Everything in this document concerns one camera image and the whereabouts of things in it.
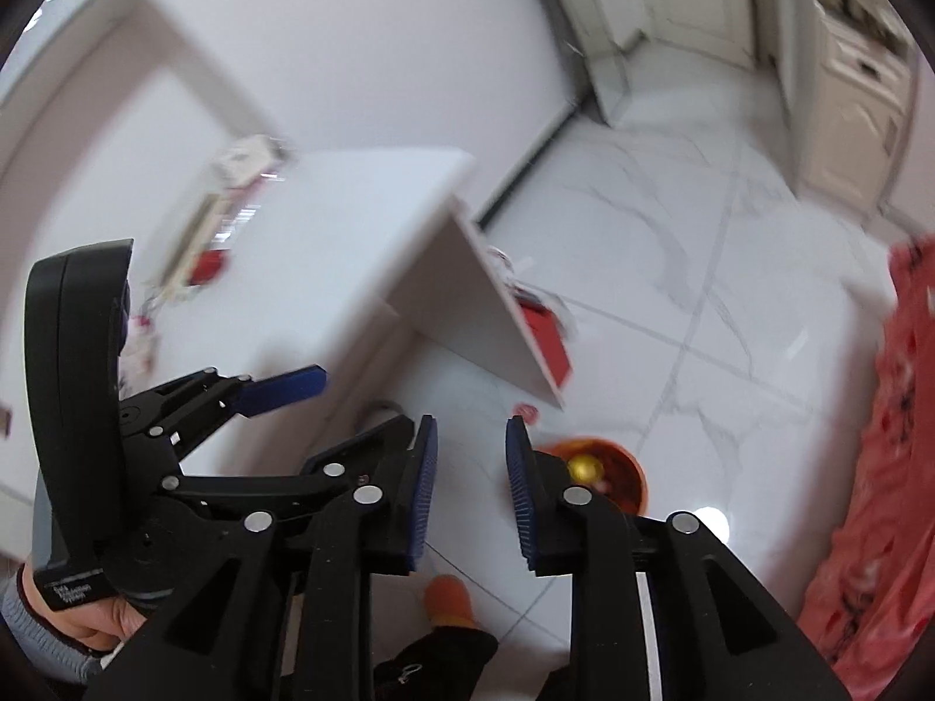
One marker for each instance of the person's right leg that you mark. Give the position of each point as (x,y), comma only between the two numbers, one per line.
(559,686)

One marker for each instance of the person's left orange slipper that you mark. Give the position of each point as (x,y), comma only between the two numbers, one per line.
(449,599)

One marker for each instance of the red box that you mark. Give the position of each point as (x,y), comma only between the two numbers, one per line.
(210,266)

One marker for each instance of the small red round wrapper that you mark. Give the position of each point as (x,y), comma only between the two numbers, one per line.
(527,412)

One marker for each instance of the white table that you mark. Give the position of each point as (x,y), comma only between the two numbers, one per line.
(329,234)

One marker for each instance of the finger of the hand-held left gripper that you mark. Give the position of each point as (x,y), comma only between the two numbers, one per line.
(285,388)
(256,485)

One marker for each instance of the orange plastic bin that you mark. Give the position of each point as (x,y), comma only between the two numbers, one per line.
(641,489)

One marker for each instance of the person's left leg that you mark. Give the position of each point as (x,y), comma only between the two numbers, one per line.
(438,664)

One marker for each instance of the pink printed blanket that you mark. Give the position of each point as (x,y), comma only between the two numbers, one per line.
(891,416)

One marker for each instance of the person's left hand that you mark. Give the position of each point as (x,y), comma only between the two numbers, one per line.
(80,621)

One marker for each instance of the person's left forearm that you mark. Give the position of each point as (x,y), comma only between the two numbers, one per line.
(29,639)

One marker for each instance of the person's leg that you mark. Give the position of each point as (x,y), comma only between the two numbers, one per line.
(438,664)
(559,686)

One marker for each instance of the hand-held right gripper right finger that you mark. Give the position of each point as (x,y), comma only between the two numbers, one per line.
(520,496)

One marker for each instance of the white plastic bag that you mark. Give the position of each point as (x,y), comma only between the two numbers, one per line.
(504,266)

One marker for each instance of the leaning mirror panel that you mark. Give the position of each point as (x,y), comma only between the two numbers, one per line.
(592,29)

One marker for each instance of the gold round foil ball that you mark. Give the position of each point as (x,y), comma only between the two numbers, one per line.
(583,469)

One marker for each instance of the white and pink box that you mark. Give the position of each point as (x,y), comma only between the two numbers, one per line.
(248,157)

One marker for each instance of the cream cabinet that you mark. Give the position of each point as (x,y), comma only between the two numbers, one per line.
(854,124)

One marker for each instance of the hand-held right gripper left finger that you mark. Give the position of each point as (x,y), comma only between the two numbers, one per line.
(422,496)

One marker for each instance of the red paper bag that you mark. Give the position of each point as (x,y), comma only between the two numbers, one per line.
(544,339)

